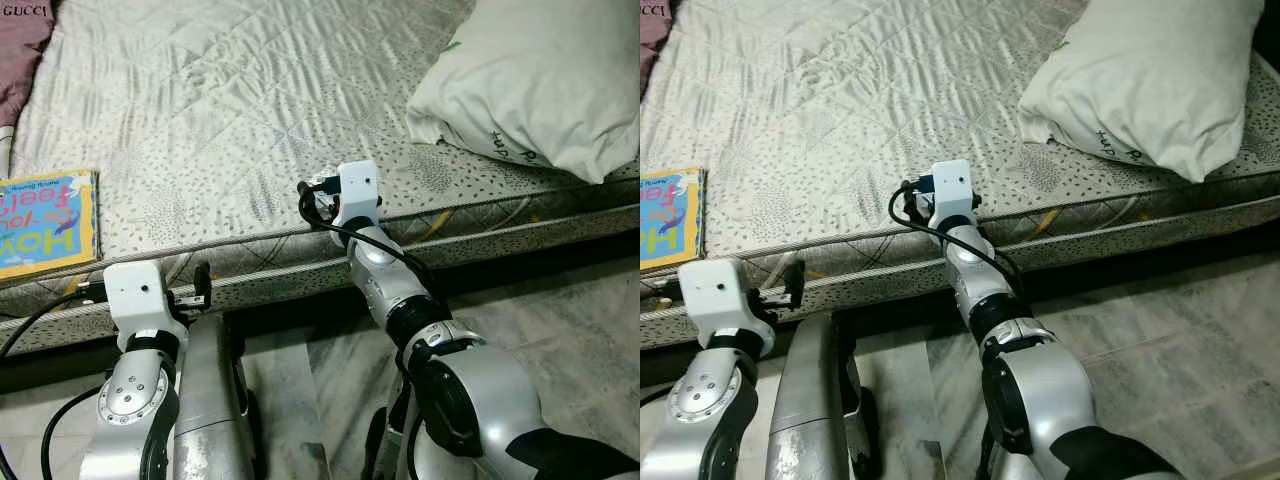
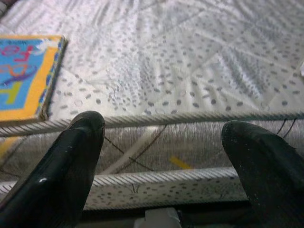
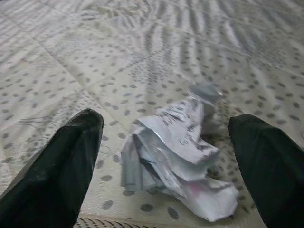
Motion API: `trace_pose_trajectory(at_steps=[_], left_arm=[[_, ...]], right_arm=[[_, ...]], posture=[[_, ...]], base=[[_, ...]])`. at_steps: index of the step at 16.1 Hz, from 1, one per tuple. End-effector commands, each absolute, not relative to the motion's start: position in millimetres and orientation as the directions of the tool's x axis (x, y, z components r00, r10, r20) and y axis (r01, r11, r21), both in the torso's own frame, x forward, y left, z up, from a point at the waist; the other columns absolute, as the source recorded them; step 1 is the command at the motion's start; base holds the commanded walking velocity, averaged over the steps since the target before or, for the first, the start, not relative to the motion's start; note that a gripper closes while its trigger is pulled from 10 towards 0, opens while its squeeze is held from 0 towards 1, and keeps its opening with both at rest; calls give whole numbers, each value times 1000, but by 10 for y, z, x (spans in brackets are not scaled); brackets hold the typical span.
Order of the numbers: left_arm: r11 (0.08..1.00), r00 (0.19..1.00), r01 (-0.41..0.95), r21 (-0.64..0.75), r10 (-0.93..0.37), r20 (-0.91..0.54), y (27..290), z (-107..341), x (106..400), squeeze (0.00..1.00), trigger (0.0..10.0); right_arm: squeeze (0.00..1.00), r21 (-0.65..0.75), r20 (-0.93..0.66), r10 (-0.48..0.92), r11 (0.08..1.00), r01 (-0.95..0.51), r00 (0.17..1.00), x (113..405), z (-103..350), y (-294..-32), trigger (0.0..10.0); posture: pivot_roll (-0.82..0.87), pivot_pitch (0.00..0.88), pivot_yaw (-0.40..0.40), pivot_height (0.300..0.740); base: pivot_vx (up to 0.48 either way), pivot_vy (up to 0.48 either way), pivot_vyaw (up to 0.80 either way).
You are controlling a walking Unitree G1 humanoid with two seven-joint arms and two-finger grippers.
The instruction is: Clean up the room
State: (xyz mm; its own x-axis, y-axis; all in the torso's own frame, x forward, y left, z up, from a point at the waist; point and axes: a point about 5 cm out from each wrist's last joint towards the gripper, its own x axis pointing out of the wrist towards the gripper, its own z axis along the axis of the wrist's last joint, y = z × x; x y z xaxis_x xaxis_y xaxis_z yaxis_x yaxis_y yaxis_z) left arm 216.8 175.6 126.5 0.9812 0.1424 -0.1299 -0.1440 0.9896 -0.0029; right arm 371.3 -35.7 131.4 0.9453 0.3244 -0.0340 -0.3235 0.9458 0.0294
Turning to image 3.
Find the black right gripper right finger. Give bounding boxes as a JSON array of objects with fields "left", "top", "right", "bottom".
[{"left": 228, "top": 114, "right": 304, "bottom": 228}]

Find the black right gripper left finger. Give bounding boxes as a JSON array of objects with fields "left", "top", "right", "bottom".
[{"left": 0, "top": 108, "right": 105, "bottom": 228}]

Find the white written paper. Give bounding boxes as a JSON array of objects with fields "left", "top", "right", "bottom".
[{"left": 120, "top": 82, "right": 239, "bottom": 223}]

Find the white quilted mattress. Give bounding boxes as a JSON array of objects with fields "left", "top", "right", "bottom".
[{"left": 0, "top": 0, "right": 304, "bottom": 228}]

